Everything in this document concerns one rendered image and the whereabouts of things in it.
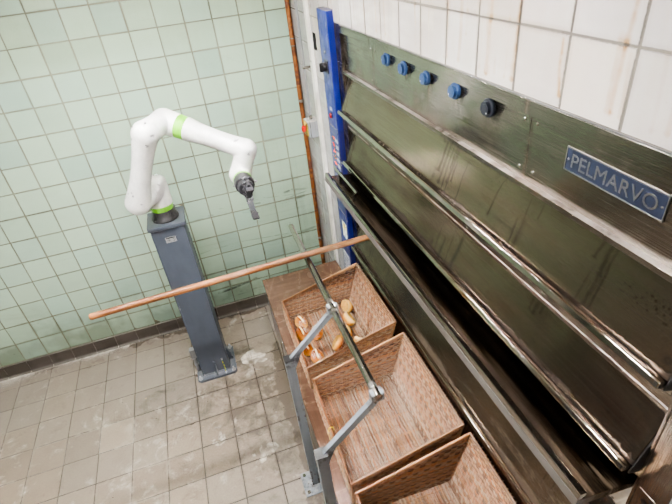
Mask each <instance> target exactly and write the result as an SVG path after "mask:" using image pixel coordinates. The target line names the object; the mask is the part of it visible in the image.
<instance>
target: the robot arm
mask: <svg viewBox="0 0 672 504"><path fill-rule="evenodd" d="M130 135H131V171H130V179H129V184H128V189H127V193H126V197H125V201H124V203H125V207H126V209H127V210H128V211H129V212H130V213H131V214H134V215H143V214H146V213H147V212H148V211H149V210H150V209H151V211H152V218H151V219H152V222H153V223H155V224H166V223H169V222H172V221H174V220H175V219H177V218H178V216H179V212H178V211H177V210H176V209H175V205H174V204H173V200H172V197H171V194H170V191H169V187H168V184H167V182H166V179H165V177H164V176H162V175H158V174H156V175H152V169H153V162H154V156H155V152H156V148H157V144H158V141H159V140H160V139H161V138H162V137H163V136H165V135H168V136H171V137H174V138H178V139H181V140H183V141H187V142H192V143H196V144H200V145H204V146H207V147H210V148H213V149H216V150H219V151H222V152H224V153H227V154H230V155H232V156H233V161H232V165H231V168H230V171H229V178H230V180H231V181H232V182H233V183H234V185H233V187H235V188H236V190H237V191H238V192H239V193H240V194H241V195H243V196H244V197H245V198H246V201H247V204H248V206H249V209H250V213H251V217H252V218H253V220H256V219H260V216H259V214H258V212H257V210H256V209H255V205H254V202H253V201H254V198H253V192H254V187H255V182H257V180H254V179H253V178H252V168H253V163H254V160H255V157H256V154H257V146H256V144H255V143H254V142H253V141H252V140H250V139H248V138H243V137H239V136H235V135H232V134H228V133H225V132H222V131H219V130H217V129H214V128H212V127H209V126H207V125H205V124H202V123H200V122H198V121H196V120H194V119H193V118H191V117H187V116H185V115H182V114H180V113H177V112H175V111H172V110H169V109H166V108H159V109H156V110H155V111H154V112H153V113H151V114H150V115H149V116H148V117H146V118H144V119H142V120H140V121H137V122H136V123H134V124H133V126H132V128H131V131H130ZM251 197H252V199H251Z"/></svg>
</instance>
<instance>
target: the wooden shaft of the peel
mask: <svg viewBox="0 0 672 504"><path fill-rule="evenodd" d="M367 240H370V239H369V238H368V236H367V235H362V236H359V237H355V238H352V239H348V240H345V241H341V242H338V243H334V244H331V245H327V246H324V247H320V248H317V249H313V250H310V251H306V252H303V253H299V254H296V255H292V256H289V257H285V258H282V259H278V260H275V261H272V262H268V263H265V264H261V265H258V266H254V267H251V268H247V269H244V270H240V271H237V272H233V273H230V274H226V275H223V276H219V277H216V278H212V279H209V280H205V281H202V282H198V283H195V284H191V285H188V286H184V287H181V288H177V289H174V290H170V291H167V292H163V293H160V294H156V295H153V296H149V297H146V298H142V299H139V300H135V301H132V302H128V303H125V304H121V305H118V306H114V307H111V308H107V309H104V310H100V311H97V312H93V313H90V314H89V319H90V320H94V319H98V318H101V317H105V316H108V315H112V314H115V313H119V312H122V311H125V310H129V309H132V308H136V307H139V306H143V305H146V304H150V303H153V302H157V301H160V300H163V299H167V298H170V297H174V296H177V295H181V294H184V293H188V292H191V291H195V290H198V289H201V288H205V287H208V286H212V285H215V284H219V283H222V282H226V281H229V280H233V279H236V278H239V277H243V276H246V275H250V274H253V273H257V272H260V271H264V270H267V269H271V268H274V267H277V266H281V265H284V264H288V263H291V262H295V261H298V260H302V259H305V258H309V257H312V256H315V255H319V254H322V253H326V252H329V251H333V250H336V249H340V248H343V247H347V246H350V245H353V244H357V243H360V242H364V241H367Z"/></svg>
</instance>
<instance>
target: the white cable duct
mask: <svg viewBox="0 0 672 504"><path fill-rule="evenodd" d="M302 2H303V10H304V18H305V26H306V34H307V42H308V50H309V58H310V66H311V74H312V82H313V90H314V98H315V106H316V114H317V122H318V130H319V139H320V147H321V155H322V163H323V171H324V179H325V173H326V172H328V166H327V158H326V149H325V141H324V133H323V124H322V116H321V107H320V99H319V90H318V82H317V74H316V65H315V57H314V48H313V40H312V31H311V23H310V15H309V6H308V0H302ZM325 187H326V195H327V203H328V211H329V219H330V227H331V235H332V243H333V244H334V243H337V242H336V234H335V225H334V217H333V208H332V200H331V192H330V186H329V185H328V184H327V183H326V181H325ZM333 251H334V259H335V260H336V261H337V262H338V264H339V259H338V251H337V249H336V250H333Z"/></svg>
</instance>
